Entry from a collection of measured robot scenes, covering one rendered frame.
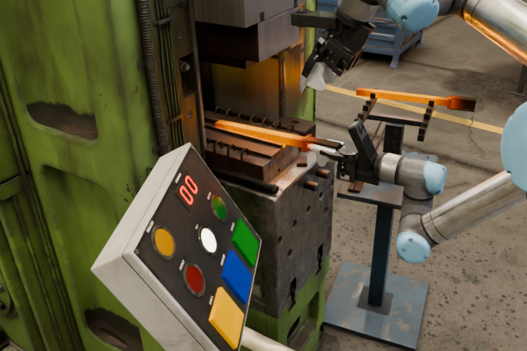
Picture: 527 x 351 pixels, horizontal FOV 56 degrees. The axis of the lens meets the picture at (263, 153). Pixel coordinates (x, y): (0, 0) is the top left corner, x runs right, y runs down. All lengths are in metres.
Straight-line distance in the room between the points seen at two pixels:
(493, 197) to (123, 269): 0.75
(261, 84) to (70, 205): 0.71
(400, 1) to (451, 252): 1.94
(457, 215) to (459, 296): 1.33
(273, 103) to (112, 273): 1.04
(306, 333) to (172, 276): 1.25
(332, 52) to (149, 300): 0.60
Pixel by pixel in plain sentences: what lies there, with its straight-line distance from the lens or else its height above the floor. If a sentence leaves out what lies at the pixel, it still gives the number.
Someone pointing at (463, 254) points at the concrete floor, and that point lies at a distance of 2.71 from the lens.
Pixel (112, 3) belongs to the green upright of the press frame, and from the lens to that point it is 1.05.
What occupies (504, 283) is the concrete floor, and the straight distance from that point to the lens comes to 2.61.
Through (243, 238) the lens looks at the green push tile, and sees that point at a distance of 1.03.
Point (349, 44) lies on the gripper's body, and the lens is 1.05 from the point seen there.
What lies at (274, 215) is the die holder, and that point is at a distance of 1.36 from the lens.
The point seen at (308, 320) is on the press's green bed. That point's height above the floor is 0.16.
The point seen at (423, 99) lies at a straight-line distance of 1.91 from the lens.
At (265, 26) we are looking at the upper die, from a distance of 1.22.
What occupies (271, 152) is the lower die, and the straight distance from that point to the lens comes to 1.39.
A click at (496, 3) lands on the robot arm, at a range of 0.93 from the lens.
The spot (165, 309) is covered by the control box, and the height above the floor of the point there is 1.09.
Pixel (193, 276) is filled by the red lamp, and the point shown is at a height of 1.10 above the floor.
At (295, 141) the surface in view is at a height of 1.02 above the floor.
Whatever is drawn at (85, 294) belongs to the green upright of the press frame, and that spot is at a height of 0.50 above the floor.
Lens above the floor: 1.66
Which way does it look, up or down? 29 degrees down
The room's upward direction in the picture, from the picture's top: 2 degrees counter-clockwise
